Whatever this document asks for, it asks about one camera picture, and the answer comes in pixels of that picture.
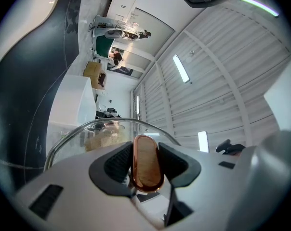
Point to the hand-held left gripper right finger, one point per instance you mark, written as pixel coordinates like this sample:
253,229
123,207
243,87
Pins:
208,177

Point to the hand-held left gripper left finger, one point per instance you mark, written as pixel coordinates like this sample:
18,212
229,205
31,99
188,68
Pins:
70,177

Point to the glass pot lid copper knob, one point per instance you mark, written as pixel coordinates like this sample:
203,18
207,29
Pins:
148,163

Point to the long ceiling light panel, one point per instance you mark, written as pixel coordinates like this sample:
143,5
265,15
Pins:
203,141
138,107
258,5
181,68

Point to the white table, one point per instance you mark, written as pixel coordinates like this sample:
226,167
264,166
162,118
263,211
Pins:
73,100

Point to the brown cardboard box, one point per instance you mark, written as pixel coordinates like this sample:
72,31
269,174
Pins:
93,71

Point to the green cloth cover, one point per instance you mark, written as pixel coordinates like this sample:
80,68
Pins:
104,46

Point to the workbench with equipment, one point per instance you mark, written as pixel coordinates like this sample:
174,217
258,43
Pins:
114,31

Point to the white cabinet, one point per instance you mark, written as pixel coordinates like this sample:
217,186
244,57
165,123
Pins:
121,5

